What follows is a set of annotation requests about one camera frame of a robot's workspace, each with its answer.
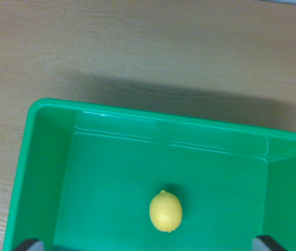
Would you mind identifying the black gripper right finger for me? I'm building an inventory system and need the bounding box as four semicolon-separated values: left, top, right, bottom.
251;235;287;251

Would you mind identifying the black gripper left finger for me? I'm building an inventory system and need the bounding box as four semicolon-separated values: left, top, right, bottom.
13;238;45;251

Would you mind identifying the yellow lemon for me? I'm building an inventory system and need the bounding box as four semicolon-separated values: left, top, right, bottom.
149;190;183;233

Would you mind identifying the green plastic bin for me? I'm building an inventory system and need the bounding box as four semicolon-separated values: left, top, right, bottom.
2;98;296;251

